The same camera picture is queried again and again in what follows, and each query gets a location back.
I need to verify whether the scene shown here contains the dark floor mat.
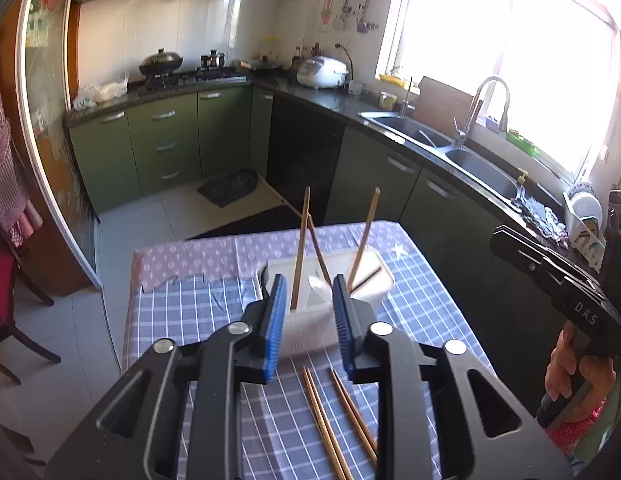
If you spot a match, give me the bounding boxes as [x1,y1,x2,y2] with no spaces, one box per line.
[197,169,258,208]

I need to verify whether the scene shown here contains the white plastic bag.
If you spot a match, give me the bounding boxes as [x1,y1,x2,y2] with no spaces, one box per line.
[70,72,130,111]

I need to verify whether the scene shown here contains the sliding glass door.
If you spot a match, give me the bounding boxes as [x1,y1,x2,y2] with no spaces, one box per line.
[18,0,104,296]

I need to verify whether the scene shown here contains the reddish brown wooden chopstick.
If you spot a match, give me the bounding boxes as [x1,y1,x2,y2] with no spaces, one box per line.
[289,186,311,311]
[347,187,381,285]
[329,370,378,462]
[334,369,380,450]

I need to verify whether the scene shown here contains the purple patterned cloth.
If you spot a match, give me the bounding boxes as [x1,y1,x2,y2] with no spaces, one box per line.
[132,220,416,293]

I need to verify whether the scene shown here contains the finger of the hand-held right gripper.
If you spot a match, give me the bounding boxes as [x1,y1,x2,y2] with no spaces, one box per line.
[491,225,567,307]

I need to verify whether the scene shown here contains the tall steel faucet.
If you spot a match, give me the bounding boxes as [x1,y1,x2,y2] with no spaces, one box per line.
[455,76,511,147]

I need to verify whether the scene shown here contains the red checked apron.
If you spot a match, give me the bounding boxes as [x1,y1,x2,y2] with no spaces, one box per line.
[0,35,44,248]

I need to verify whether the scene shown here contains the kitchen window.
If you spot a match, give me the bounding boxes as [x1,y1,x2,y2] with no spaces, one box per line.
[375,0,619,181]

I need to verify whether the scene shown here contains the black gas stove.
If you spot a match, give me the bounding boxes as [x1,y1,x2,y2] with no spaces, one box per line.
[136,69,247,95]

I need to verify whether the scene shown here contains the small steel faucet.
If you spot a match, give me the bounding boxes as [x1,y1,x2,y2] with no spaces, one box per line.
[391,66,416,117]

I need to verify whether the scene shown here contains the white dish rack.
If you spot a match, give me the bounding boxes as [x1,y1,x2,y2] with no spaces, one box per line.
[563,182,609,268]

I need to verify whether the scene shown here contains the green base cabinets with drawers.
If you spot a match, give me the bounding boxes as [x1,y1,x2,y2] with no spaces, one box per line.
[65,85,274,216]

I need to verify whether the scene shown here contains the frying pan with lid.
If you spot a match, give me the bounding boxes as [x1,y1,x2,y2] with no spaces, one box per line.
[245,56,284,72]

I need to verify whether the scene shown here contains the hanging wall utensils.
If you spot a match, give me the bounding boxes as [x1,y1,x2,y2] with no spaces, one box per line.
[318,0,381,35]

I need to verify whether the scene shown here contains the person's right hand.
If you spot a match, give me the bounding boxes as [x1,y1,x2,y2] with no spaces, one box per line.
[545,320,617,421]

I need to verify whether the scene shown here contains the green plastic container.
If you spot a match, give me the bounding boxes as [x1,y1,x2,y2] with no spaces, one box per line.
[505,130,539,156]

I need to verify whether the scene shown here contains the blue checked tablecloth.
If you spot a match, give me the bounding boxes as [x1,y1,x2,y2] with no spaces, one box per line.
[123,255,496,480]

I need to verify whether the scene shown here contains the black wok with lid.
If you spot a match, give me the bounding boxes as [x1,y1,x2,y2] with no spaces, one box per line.
[138,48,184,78]

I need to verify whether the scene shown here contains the steel double sink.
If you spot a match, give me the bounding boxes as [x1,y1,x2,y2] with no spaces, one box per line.
[359,111,524,201]

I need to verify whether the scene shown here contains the white rice cooker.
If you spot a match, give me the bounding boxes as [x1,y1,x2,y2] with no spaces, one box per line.
[296,56,350,90]

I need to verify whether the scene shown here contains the dark stone countertop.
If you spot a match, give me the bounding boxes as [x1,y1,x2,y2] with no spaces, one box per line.
[63,77,601,271]

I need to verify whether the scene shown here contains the black dishwasher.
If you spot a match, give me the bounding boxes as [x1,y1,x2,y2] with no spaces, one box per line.
[266,97,345,226]

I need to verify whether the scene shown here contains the green base cabinets under sink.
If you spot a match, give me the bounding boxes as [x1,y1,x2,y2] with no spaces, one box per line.
[323,127,571,411]

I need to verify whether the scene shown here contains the condiment bottles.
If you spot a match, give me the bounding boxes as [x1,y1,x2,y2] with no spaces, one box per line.
[290,42,321,68]

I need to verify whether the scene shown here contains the red wooden chair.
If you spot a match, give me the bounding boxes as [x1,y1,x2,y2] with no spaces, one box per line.
[0,240,61,386]

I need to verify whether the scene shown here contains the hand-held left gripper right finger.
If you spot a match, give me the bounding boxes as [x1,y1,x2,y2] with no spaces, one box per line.
[332,274,574,480]

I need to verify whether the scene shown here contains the grey dish rag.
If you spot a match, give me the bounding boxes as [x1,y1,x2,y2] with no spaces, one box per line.
[511,195,571,248]

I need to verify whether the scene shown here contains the wooden cutting board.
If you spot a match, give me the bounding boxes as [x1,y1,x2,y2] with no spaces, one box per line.
[418,76,484,128]

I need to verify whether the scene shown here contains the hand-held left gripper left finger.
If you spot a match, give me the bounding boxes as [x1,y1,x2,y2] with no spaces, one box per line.
[44,272,288,480]

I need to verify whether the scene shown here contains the white plastic utensil holder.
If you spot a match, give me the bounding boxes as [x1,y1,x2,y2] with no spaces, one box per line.
[258,247,395,358]

